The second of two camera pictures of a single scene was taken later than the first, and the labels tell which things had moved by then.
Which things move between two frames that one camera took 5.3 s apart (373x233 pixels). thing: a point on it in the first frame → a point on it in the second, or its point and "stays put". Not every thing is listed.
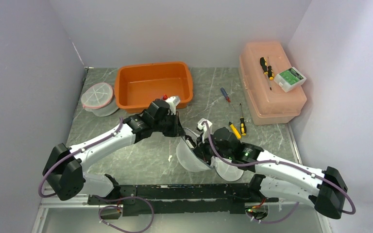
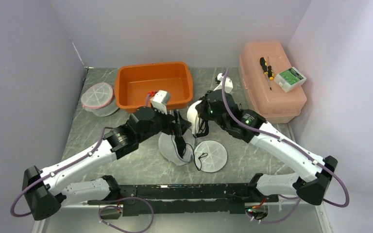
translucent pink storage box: x=259 y=62 stays put
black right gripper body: x=227 y=154 → x=216 y=118
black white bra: x=203 y=150 → x=197 y=126
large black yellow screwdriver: x=263 y=63 stays put
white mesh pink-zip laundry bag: x=98 y=100 stays put
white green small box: x=289 y=79 stays put
